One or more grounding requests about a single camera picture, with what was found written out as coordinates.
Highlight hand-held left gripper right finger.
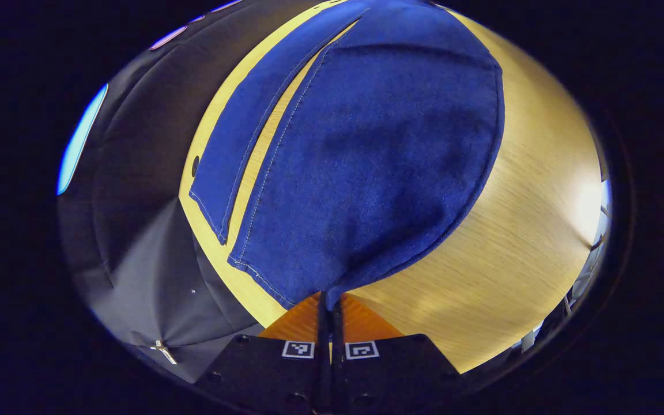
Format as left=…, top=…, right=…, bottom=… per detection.
left=331, top=293, right=466, bottom=415

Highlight small white clip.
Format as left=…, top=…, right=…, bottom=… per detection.
left=150, top=339, right=179, bottom=365

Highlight black backdrop cloth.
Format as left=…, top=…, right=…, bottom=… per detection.
left=57, top=0, right=333, bottom=384

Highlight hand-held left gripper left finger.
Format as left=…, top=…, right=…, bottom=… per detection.
left=194, top=291, right=333, bottom=415

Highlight blue jeans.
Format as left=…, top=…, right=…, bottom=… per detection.
left=188, top=0, right=505, bottom=312

